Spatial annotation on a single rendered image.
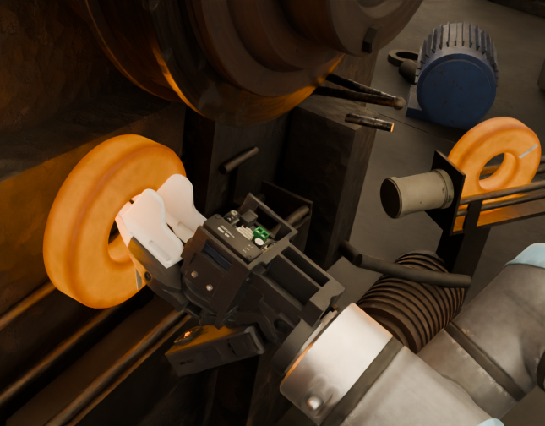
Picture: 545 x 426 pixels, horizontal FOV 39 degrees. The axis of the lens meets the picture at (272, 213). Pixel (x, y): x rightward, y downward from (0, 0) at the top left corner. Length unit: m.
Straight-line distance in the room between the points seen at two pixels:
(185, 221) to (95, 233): 0.08
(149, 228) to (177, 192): 0.04
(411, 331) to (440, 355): 0.43
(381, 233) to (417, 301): 1.13
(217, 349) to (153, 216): 0.12
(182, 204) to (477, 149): 0.58
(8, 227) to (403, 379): 0.34
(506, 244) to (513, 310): 1.74
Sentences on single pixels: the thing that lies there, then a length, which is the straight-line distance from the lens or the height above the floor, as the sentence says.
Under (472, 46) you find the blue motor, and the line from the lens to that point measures 2.99.
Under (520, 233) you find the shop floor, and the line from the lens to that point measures 2.50.
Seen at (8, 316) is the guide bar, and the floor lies 0.74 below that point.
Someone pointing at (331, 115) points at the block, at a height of 0.80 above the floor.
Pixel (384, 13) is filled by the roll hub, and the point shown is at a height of 1.01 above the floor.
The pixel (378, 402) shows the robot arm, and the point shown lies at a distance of 0.56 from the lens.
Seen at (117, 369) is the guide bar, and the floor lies 0.70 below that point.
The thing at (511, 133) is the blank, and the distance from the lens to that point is 1.15.
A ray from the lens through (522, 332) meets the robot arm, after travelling 0.68.
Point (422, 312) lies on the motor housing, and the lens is 1.15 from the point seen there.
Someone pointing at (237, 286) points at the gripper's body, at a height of 0.85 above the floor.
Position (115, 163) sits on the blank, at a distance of 0.62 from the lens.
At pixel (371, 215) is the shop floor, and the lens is 2.35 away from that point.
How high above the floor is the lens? 1.21
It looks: 32 degrees down
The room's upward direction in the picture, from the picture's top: 10 degrees clockwise
